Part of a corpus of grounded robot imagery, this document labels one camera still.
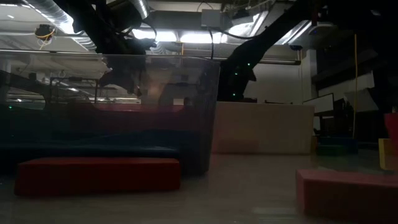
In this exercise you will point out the white board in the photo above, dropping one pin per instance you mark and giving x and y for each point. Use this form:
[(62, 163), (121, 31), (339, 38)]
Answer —
[(320, 105)]

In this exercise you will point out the silver spiral ventilation duct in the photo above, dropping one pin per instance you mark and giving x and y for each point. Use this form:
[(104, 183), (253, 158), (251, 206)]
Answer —
[(46, 12)]

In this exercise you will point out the green wooden block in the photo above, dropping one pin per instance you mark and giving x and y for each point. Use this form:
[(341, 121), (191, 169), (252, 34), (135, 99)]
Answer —
[(337, 151)]

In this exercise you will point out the small yellow wooden block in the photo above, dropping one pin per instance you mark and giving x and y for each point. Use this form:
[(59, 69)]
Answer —
[(314, 143)]

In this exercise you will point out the bright ceiling light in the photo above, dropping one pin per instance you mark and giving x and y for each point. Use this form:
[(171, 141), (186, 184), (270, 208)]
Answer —
[(164, 35), (200, 38)]

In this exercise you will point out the person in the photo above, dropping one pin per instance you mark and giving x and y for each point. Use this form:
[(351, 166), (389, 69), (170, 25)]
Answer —
[(187, 101)]

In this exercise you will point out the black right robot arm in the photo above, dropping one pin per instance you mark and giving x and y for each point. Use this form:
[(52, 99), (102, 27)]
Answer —
[(280, 28)]

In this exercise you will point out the gray translucent plastic bin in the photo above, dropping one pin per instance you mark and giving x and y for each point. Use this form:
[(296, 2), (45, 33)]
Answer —
[(205, 109)]

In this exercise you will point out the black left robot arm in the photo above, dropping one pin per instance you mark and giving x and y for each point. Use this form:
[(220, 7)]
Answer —
[(93, 25)]

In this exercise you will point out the gray ceiling junction box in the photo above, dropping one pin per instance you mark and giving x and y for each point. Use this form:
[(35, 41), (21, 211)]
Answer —
[(211, 18)]

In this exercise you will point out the red wooden block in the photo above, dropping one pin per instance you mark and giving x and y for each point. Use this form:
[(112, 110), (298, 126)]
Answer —
[(96, 177)]

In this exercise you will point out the pink wooden block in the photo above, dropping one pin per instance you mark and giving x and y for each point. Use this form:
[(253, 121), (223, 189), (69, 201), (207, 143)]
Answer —
[(348, 196)]

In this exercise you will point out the metal overhead rail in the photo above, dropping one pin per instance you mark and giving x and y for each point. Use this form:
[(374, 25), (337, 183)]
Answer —
[(280, 61)]

